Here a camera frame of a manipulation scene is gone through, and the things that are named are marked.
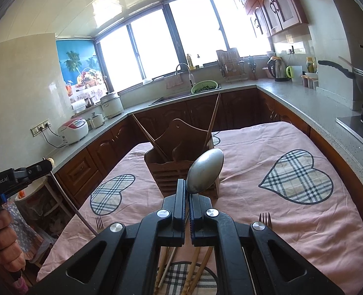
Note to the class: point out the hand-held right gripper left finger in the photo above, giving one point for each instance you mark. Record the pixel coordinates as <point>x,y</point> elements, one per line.
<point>178,221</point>

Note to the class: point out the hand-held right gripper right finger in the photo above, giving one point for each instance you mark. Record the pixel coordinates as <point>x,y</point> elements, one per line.
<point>200,221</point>

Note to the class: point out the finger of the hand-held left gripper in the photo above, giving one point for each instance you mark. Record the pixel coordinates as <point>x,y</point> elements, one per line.
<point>38,169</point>

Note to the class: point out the wooden utensil holder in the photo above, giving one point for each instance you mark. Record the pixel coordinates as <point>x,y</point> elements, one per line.
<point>172,172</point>

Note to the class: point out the metal spoon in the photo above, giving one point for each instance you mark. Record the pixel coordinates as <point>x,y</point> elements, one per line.
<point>205,170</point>

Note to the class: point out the dark brown wooden chopstick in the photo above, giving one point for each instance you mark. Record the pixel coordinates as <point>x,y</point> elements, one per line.
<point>157,151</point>
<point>138,123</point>

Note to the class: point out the carved light wooden chopstick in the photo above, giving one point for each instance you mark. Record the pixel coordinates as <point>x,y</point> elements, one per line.
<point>160,267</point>
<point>189,273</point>
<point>204,264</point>
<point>214,116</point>

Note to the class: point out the person's left hand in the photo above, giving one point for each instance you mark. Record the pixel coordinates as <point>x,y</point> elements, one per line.
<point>5,245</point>

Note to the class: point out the yellow apple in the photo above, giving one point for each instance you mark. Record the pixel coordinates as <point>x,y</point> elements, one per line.
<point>50,161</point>

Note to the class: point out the small red fruit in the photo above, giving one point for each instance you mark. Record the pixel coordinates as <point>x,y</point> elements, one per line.
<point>22,194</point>

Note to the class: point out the beige plastic stool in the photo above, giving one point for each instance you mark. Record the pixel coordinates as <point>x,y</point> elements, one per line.
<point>38,196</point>

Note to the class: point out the floral cloth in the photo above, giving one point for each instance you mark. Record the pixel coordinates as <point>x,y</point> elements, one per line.
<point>22,230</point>

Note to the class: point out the white and pink rice cooker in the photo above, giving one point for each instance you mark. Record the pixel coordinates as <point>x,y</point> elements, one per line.
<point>74,130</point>

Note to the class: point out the metal fork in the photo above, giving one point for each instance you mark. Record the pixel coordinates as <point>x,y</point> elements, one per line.
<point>99,221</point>
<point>265,219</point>

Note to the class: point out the pink heart-print tablecloth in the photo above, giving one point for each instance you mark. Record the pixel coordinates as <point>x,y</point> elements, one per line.
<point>246,172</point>

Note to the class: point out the small white pot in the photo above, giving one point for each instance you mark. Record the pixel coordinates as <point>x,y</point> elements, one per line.
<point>96,119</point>

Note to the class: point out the white electric stew pot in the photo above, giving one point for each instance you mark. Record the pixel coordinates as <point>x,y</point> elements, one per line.
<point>111,105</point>

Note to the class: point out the kitchen sink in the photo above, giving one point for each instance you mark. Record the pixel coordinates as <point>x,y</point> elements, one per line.
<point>175,96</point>

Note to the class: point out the green plastic basin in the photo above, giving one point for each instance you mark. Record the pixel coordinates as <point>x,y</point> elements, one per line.
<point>203,86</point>

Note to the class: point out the pink dish cloth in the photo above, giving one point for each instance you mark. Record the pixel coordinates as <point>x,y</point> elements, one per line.
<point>173,83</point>

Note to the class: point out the metal kitchen faucet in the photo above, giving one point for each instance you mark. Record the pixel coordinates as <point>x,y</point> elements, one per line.
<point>183,67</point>

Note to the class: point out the yellow bottle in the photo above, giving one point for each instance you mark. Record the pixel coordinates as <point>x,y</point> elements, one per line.
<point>189,62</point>

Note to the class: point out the cutting board rack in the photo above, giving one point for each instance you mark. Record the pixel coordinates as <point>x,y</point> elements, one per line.
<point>229,63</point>

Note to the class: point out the grey kitchen countertop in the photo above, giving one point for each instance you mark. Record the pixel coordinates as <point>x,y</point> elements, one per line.
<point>307,98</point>

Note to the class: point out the electric kettle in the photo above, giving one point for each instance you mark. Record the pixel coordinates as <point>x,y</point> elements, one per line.
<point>276,69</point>

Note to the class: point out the white plastic container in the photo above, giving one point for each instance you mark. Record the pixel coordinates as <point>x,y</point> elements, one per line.
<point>299,73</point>

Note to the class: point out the seasoning jar set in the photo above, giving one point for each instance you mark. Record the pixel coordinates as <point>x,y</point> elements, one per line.
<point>310,80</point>

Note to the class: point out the kitchen window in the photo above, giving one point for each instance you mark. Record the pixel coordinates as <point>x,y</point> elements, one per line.
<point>175,37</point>

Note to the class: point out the gas stove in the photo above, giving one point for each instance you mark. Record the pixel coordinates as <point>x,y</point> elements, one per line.
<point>358,123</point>

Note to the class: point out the glass jar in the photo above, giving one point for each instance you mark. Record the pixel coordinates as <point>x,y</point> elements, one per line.
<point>309,64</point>

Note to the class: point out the wall power outlet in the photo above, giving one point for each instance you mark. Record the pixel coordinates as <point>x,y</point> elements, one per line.
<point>41,127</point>

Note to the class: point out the tropical fruit wall poster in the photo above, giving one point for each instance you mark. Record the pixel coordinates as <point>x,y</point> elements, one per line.
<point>80,67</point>

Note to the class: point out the wooden wall cabinets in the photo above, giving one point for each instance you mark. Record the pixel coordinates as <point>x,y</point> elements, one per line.
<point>276,6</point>

